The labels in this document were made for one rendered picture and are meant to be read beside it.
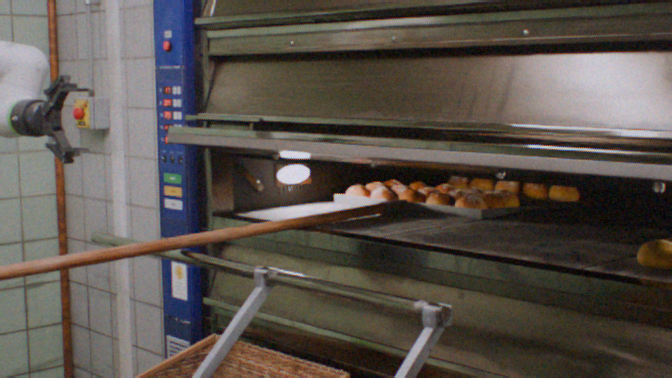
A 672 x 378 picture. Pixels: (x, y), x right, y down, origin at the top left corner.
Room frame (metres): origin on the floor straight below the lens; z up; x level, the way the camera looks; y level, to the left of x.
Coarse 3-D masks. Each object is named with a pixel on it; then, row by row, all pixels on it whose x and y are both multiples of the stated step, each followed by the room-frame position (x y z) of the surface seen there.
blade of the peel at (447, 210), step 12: (348, 204) 3.07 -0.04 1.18; (360, 204) 3.03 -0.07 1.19; (372, 204) 3.00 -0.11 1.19; (408, 204) 2.90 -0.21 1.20; (420, 204) 2.87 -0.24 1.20; (528, 204) 2.98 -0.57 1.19; (540, 204) 2.98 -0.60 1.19; (552, 204) 2.98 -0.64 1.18; (456, 216) 2.79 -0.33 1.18; (468, 216) 2.76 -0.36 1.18; (480, 216) 2.73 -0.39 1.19; (492, 216) 2.76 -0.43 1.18
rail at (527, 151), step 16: (176, 128) 2.75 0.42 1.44; (192, 128) 2.69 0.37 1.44; (208, 128) 2.64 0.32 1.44; (352, 144) 2.24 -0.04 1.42; (368, 144) 2.20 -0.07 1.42; (384, 144) 2.16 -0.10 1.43; (400, 144) 2.13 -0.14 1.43; (416, 144) 2.09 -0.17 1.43; (432, 144) 2.06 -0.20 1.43; (448, 144) 2.03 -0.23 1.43; (464, 144) 2.00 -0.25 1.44; (480, 144) 1.97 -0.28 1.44; (496, 144) 1.94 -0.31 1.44; (592, 160) 1.78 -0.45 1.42; (608, 160) 1.76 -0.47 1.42; (624, 160) 1.73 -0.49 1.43; (640, 160) 1.71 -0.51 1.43; (656, 160) 1.69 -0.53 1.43
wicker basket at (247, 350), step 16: (192, 352) 2.76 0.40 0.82; (208, 352) 2.80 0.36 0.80; (240, 352) 2.71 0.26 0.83; (256, 352) 2.67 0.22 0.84; (272, 352) 2.62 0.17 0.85; (160, 368) 2.68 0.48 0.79; (176, 368) 2.72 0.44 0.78; (192, 368) 2.76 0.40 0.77; (224, 368) 2.75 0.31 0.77; (256, 368) 2.65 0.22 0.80; (272, 368) 2.61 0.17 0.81; (288, 368) 2.57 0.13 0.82; (320, 368) 2.48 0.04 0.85
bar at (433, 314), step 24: (96, 240) 2.62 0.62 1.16; (120, 240) 2.53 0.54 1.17; (192, 264) 2.30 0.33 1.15; (216, 264) 2.22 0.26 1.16; (240, 264) 2.17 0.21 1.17; (264, 288) 2.09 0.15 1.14; (312, 288) 1.98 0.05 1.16; (336, 288) 1.93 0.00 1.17; (360, 288) 1.90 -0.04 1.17; (240, 312) 2.07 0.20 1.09; (408, 312) 1.79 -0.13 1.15; (432, 312) 1.74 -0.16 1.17; (432, 336) 1.73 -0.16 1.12; (216, 360) 2.01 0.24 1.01; (408, 360) 1.71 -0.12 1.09
